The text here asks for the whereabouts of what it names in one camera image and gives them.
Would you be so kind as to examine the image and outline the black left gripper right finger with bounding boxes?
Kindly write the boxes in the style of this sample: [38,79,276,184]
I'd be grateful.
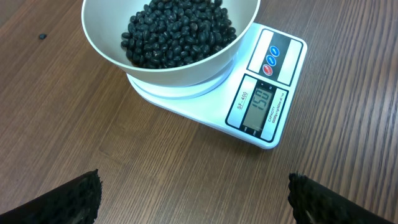
[288,172,392,224]

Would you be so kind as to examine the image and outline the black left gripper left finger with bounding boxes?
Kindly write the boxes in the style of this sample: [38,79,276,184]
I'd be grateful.
[1,169,102,224]

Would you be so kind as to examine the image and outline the white digital kitchen scale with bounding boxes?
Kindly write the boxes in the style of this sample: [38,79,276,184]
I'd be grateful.
[128,23,307,149]

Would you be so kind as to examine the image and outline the cream white bowl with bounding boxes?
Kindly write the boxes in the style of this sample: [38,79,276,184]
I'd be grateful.
[81,0,261,86]

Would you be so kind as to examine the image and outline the black beans in bowl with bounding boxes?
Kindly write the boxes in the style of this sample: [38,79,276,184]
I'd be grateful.
[121,0,237,69]

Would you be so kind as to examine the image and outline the stray black bean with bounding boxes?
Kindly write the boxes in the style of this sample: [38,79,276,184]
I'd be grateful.
[39,34,47,40]

